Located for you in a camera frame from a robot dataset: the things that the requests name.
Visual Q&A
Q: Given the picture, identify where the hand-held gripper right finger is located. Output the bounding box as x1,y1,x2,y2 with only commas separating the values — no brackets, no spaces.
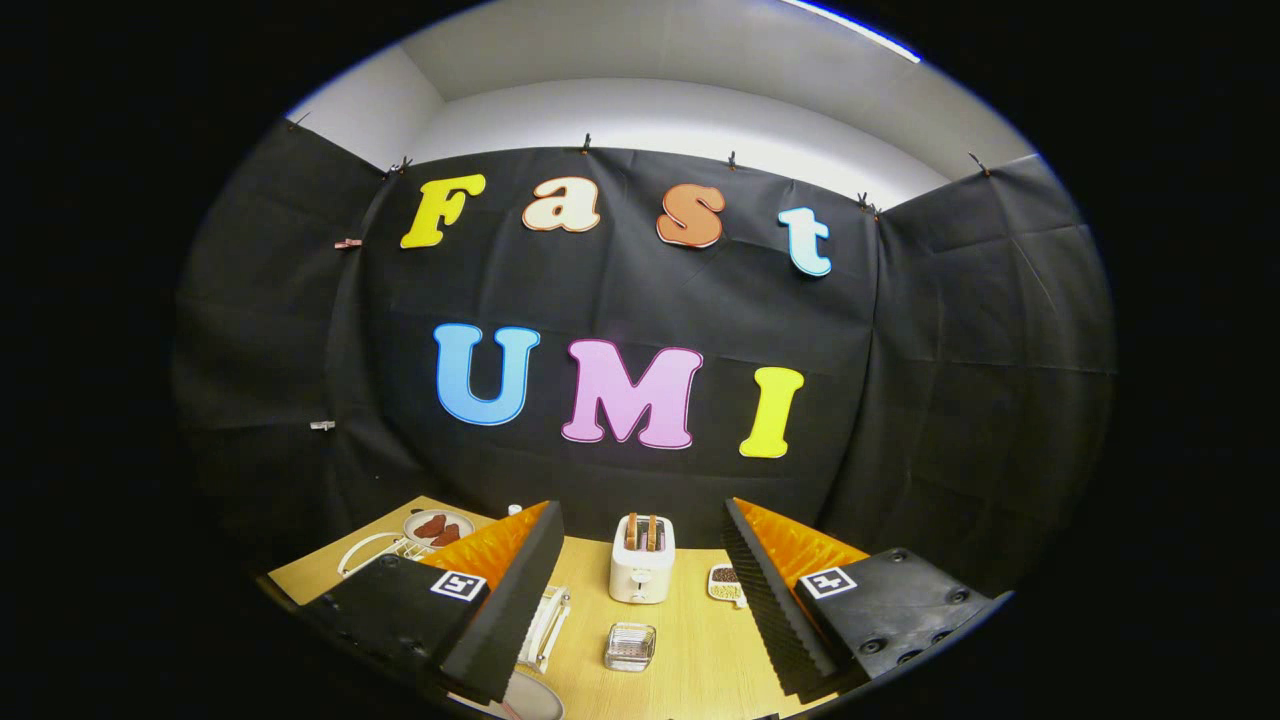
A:
721,497,1013,705

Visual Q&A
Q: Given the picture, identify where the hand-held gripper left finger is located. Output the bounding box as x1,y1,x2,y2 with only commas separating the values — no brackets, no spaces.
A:
298,500,567,706

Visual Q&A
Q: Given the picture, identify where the white wire dish rack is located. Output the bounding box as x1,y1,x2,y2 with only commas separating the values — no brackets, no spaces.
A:
335,531,574,677

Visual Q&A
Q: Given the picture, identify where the round metal plate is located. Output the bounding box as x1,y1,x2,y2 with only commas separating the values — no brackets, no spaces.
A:
496,667,568,720

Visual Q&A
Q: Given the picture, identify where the small metal wire basket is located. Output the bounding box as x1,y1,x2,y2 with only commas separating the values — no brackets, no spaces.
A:
602,621,659,674

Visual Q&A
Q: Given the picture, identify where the small grey plate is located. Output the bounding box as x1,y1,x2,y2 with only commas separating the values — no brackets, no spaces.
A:
402,508,477,550

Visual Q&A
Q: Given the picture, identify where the white divided snack tray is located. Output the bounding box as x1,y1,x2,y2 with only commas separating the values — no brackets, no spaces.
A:
706,562,749,610

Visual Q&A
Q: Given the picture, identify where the white toaster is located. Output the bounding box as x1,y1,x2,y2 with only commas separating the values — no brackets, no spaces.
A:
608,512,678,606

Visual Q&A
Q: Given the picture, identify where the black backdrop cloth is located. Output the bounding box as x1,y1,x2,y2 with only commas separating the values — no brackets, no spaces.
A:
170,112,1119,601

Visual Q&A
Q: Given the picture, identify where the row of black clips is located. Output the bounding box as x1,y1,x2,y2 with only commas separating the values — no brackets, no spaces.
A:
288,110,993,217

